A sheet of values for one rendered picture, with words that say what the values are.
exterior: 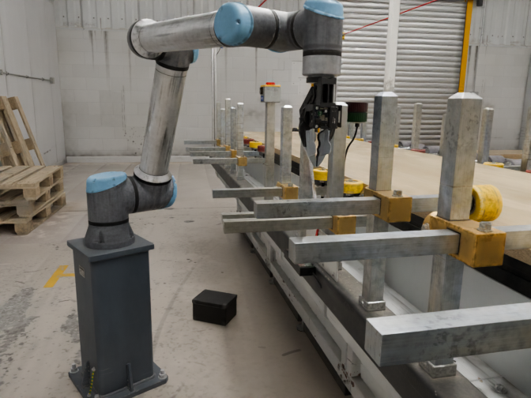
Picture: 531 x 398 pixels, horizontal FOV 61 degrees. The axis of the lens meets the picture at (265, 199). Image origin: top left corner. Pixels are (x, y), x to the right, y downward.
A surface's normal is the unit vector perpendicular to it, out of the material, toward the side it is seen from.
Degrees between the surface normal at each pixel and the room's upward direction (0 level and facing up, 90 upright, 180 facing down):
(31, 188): 90
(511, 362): 90
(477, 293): 90
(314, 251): 90
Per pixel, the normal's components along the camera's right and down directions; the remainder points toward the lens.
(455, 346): 0.22, 0.21
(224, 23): -0.71, 0.14
